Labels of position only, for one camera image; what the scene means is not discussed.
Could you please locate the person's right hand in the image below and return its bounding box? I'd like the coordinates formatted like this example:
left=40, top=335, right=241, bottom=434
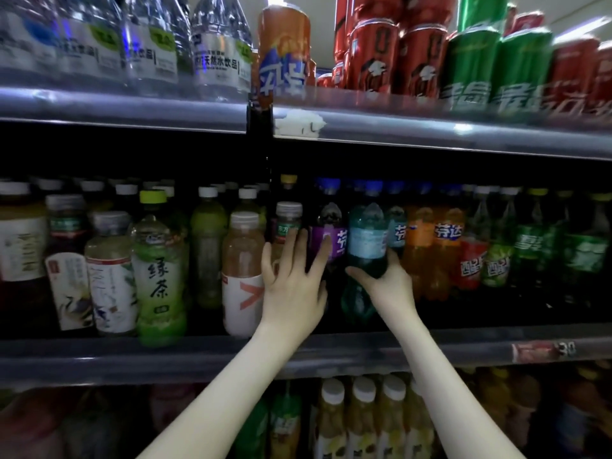
left=345, top=248, right=418, bottom=326

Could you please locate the person's left hand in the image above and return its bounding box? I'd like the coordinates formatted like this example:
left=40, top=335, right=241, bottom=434
left=259, top=229, right=333, bottom=348

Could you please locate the large teal soda bottle blue cap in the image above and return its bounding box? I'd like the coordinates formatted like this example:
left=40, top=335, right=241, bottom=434
left=342, top=180, right=389, bottom=326

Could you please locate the dark soda bottle purple label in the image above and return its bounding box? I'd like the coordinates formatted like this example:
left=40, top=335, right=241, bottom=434
left=309, top=178, right=349, bottom=282

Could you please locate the green soda bottle yellow cap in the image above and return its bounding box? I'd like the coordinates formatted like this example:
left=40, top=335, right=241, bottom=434
left=233, top=394, right=270, bottom=459
left=268, top=381, right=303, bottom=459

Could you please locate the row of tea juice bottles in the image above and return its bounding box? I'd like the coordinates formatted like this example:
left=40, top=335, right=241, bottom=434
left=0, top=365, right=612, bottom=459

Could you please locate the person's right forearm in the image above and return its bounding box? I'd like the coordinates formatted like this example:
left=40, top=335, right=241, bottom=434
left=390, top=312, right=527, bottom=459

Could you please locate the person's left forearm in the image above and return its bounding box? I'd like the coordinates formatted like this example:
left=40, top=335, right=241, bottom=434
left=136, top=329, right=307, bottom=459

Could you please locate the red white shelf label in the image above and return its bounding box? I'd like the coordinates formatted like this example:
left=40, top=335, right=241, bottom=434
left=510, top=340, right=559, bottom=365

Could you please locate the white torn sticker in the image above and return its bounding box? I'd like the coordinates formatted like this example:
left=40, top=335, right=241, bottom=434
left=273, top=108, right=327, bottom=138

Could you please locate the stack of red printed cans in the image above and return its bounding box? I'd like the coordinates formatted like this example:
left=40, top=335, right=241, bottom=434
left=315, top=0, right=458, bottom=99

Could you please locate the green soda can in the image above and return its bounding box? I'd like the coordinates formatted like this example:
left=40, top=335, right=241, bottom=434
left=456, top=0, right=510, bottom=34
left=439, top=25, right=503, bottom=113
left=491, top=27, right=555, bottom=115

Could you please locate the orange soda can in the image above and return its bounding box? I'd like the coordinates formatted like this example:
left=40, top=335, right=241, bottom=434
left=257, top=3, right=312, bottom=100

